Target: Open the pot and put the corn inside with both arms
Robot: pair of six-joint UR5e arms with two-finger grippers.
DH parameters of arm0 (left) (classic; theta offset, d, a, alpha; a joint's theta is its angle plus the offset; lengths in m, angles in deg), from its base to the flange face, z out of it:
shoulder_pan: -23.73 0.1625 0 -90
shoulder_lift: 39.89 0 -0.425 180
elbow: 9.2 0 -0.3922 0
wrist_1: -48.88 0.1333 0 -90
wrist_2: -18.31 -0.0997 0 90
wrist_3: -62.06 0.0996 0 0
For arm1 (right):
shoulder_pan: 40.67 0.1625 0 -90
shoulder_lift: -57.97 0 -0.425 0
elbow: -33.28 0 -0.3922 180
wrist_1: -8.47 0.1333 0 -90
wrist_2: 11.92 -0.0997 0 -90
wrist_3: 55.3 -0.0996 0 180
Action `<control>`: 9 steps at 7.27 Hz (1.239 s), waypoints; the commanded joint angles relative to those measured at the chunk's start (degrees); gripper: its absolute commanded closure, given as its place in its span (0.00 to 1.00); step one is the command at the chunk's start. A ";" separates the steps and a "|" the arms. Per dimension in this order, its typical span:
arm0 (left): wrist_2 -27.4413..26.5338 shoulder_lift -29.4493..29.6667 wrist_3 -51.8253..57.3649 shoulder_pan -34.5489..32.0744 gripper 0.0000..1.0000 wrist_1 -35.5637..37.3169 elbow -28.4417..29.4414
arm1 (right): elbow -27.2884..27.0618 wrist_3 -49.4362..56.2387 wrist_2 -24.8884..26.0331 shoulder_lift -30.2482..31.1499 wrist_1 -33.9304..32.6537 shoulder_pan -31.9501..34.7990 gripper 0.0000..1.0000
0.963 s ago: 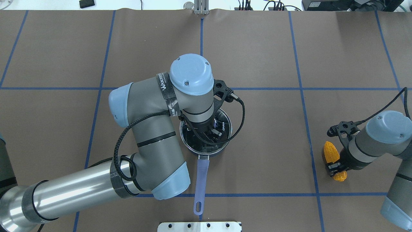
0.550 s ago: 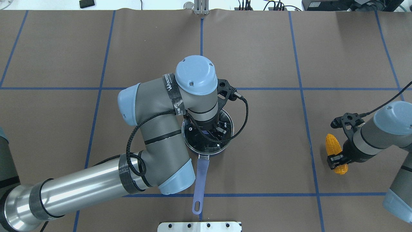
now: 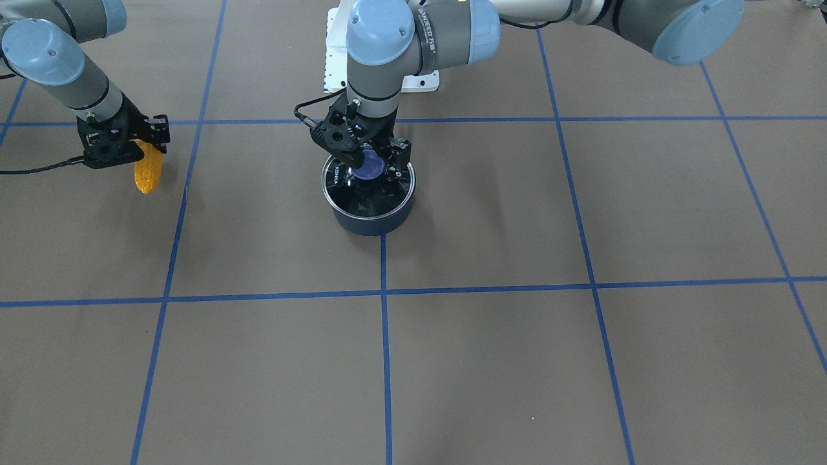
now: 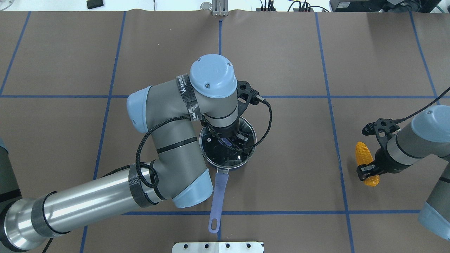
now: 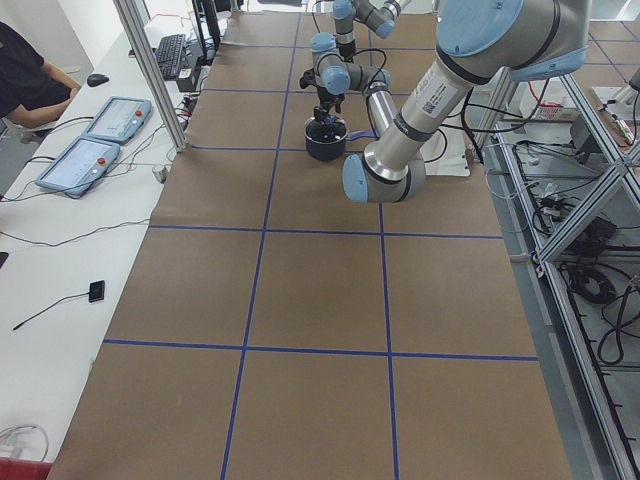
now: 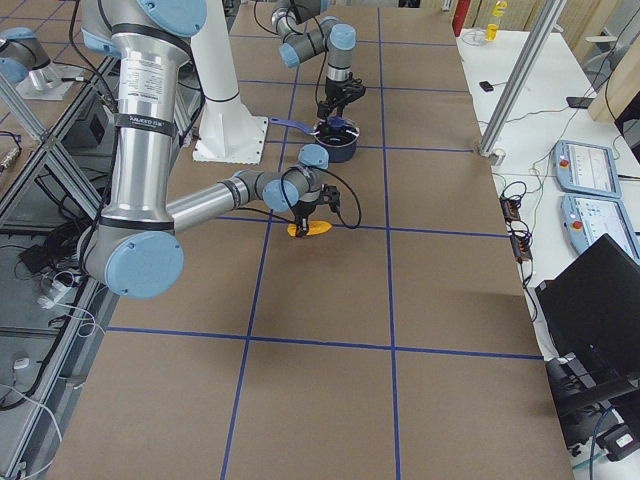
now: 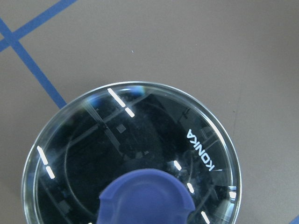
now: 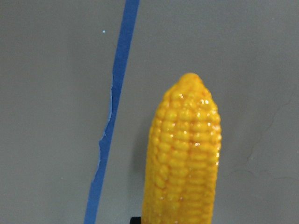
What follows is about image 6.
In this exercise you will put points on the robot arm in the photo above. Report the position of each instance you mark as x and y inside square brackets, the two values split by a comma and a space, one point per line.
[306, 35]
[133, 248]

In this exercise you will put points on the yellow corn cob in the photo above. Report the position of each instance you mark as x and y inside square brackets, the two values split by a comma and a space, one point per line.
[316, 227]

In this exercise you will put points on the aluminium frame post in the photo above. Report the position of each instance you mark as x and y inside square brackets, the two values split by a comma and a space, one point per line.
[533, 46]

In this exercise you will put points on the brown table mat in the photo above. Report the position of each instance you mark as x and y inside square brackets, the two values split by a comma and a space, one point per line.
[400, 350]

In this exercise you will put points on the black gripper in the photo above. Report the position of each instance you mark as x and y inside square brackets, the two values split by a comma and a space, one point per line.
[334, 91]
[304, 210]

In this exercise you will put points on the black monitor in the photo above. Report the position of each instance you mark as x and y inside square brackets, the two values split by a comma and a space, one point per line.
[592, 310]

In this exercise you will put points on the dark blue saucepan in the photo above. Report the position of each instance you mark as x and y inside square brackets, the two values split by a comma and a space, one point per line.
[336, 154]

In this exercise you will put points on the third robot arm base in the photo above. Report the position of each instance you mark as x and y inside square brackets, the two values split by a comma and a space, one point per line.
[26, 65]

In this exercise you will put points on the small black device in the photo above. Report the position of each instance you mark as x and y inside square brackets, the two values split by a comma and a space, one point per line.
[486, 86]

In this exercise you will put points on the black power strip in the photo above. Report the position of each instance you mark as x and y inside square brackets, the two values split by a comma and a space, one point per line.
[519, 233]

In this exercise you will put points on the teach pendant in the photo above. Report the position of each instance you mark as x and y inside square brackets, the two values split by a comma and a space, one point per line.
[586, 169]
[587, 218]

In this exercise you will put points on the yellow bottle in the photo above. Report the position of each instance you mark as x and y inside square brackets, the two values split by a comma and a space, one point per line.
[491, 32]

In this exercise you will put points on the glass lid with blue knob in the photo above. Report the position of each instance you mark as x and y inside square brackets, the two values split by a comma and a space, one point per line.
[336, 131]

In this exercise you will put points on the lower teach pendant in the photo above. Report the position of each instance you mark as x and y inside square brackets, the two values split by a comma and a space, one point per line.
[587, 218]

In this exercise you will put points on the upper teach pendant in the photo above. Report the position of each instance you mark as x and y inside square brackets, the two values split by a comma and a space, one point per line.
[586, 169]

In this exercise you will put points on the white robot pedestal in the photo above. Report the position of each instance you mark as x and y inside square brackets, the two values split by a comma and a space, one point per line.
[228, 132]

